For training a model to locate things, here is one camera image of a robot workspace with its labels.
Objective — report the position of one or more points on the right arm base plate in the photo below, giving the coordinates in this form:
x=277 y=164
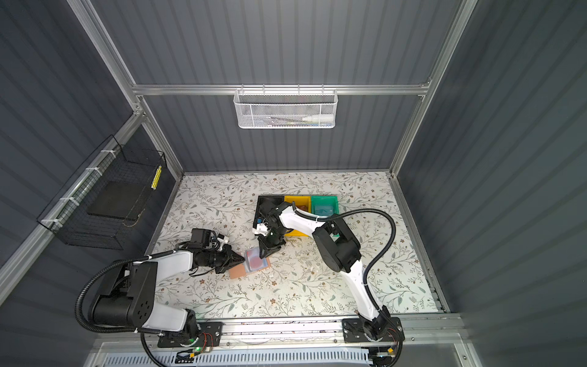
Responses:
x=360 y=330

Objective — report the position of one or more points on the white wire basket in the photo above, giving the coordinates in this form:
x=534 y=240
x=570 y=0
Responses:
x=282 y=111

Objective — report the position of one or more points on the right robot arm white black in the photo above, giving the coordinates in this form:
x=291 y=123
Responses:
x=338 y=246

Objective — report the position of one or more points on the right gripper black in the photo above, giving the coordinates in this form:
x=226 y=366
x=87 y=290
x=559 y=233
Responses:
x=268 y=238

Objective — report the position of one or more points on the black plastic bin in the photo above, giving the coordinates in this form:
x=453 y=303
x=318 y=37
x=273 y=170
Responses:
x=264 y=204

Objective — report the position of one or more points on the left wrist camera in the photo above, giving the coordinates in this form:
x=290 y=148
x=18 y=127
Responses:
x=207 y=239

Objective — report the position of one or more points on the white marker in basket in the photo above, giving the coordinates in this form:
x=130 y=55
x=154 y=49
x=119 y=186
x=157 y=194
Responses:
x=321 y=119

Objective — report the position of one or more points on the white red circle card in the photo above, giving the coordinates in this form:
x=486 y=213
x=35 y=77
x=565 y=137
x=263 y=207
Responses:
x=253 y=262

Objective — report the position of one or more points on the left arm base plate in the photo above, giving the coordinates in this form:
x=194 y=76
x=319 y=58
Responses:
x=206 y=334

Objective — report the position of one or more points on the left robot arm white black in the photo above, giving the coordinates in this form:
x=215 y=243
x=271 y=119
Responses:
x=121 y=297

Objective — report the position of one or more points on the yellow plastic bin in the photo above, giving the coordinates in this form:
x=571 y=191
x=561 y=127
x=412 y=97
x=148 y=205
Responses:
x=302 y=203

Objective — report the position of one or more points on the black wire basket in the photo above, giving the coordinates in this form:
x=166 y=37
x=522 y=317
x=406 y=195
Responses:
x=102 y=207

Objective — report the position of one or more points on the green plastic bin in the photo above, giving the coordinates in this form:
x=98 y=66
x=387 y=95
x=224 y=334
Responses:
x=324 y=206

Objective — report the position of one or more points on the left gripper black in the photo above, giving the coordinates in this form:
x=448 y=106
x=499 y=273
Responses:
x=222 y=259

